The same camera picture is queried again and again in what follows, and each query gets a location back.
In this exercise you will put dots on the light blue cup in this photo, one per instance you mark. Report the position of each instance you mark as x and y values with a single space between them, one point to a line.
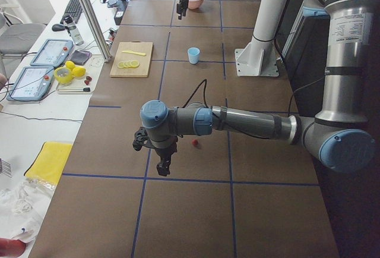
193 55

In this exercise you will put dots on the yellow plastic knife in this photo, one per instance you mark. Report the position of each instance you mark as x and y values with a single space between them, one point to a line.
134 52

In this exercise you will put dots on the lemon slice top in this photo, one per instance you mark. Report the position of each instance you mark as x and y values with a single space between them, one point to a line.
134 63

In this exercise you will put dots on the wooden cutting board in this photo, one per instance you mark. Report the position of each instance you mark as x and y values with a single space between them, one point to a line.
142 71

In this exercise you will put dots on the white bear coaster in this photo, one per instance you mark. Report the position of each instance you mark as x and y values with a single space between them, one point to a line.
96 61

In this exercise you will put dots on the black keyboard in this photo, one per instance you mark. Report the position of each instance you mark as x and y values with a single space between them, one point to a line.
74 9

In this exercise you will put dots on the clear water bottle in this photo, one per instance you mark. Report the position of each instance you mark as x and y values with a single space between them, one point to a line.
73 30

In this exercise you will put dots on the white tray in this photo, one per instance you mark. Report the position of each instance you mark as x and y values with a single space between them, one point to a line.
77 86

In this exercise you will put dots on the yellow cloth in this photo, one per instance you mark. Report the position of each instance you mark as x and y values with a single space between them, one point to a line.
50 162

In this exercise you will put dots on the whole yellow lemon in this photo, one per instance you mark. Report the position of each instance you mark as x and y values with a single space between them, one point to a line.
76 70

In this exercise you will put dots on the black computer mouse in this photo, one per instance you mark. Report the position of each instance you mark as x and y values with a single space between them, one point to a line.
58 27

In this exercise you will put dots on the yellow tape roll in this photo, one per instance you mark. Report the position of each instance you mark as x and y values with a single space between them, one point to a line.
63 75

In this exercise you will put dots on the upper blue teach pendant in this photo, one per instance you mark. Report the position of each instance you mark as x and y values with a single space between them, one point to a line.
52 53

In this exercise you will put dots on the blue teach pendant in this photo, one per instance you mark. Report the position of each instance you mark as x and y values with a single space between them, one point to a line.
52 53
32 84

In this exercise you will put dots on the white plastic bag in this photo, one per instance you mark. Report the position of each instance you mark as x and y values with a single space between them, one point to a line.
23 209

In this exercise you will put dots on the lower blue teach pendant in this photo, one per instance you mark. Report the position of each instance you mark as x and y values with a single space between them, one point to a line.
32 84

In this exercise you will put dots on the grey office chair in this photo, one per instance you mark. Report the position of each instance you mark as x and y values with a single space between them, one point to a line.
16 37

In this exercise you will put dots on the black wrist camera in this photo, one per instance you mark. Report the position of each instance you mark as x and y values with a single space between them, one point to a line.
141 139

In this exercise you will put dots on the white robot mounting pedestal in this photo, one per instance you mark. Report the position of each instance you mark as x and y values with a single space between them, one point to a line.
258 58

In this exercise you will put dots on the aluminium frame post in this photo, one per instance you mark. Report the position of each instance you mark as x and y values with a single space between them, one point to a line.
95 29

